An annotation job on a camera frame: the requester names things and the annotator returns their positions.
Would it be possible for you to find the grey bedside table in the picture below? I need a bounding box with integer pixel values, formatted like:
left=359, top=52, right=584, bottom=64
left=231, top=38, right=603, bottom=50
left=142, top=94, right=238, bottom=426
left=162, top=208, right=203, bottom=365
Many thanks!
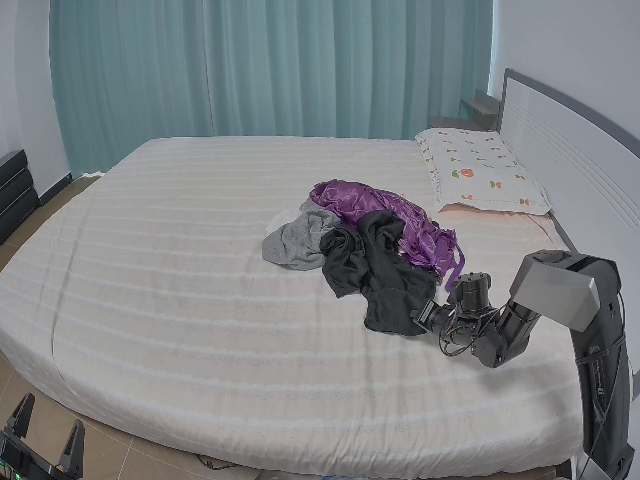
left=430, top=89, right=502, bottom=132

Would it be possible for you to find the purple satin garment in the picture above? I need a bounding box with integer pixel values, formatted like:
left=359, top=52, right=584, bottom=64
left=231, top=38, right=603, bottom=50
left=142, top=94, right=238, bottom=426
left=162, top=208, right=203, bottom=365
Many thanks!
left=309, top=180, right=466, bottom=289

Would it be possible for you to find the black T-shirt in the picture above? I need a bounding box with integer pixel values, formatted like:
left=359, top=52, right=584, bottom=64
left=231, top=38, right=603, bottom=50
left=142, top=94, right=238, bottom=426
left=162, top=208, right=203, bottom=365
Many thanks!
left=320, top=209, right=439, bottom=338

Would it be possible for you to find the white garment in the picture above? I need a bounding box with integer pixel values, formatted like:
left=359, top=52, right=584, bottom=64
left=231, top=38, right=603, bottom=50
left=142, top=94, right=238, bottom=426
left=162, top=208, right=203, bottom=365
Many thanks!
left=266, top=209, right=304, bottom=236

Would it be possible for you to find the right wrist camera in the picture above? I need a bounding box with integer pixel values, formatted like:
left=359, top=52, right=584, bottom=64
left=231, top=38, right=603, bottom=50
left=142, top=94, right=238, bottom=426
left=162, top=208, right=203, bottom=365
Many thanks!
left=413, top=299, right=437, bottom=329

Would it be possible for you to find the grey garment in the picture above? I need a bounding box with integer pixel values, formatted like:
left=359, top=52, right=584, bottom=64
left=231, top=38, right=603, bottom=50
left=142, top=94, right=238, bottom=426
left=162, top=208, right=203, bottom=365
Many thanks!
left=261, top=200, right=342, bottom=272

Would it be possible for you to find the white printed pillow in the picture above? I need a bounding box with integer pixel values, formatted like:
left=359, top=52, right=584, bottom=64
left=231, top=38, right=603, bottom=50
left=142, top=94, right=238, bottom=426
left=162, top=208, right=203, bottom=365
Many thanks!
left=415, top=128, right=555, bottom=216

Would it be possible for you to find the blue-green curtain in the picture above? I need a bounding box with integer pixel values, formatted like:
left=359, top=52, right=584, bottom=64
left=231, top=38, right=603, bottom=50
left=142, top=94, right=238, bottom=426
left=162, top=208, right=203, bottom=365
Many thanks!
left=48, top=0, right=217, bottom=179
left=202, top=0, right=497, bottom=141

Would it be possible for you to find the bed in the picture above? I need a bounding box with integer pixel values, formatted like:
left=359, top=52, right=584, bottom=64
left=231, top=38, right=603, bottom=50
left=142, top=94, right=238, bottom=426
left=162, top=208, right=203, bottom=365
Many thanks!
left=0, top=68, right=640, bottom=480

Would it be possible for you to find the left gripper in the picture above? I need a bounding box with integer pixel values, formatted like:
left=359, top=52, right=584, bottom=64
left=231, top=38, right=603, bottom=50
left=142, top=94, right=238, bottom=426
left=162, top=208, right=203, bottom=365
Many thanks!
left=0, top=393, right=86, bottom=480

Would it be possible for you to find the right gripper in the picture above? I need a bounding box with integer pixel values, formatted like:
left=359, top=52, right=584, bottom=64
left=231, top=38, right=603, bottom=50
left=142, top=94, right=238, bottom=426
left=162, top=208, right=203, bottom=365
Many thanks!
left=425, top=303, right=459, bottom=342

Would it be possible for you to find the black cable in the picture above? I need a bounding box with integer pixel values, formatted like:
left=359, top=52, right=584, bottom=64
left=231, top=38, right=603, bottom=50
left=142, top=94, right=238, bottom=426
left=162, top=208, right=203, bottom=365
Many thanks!
left=195, top=454, right=237, bottom=472
left=439, top=308, right=501, bottom=358
left=582, top=288, right=628, bottom=475

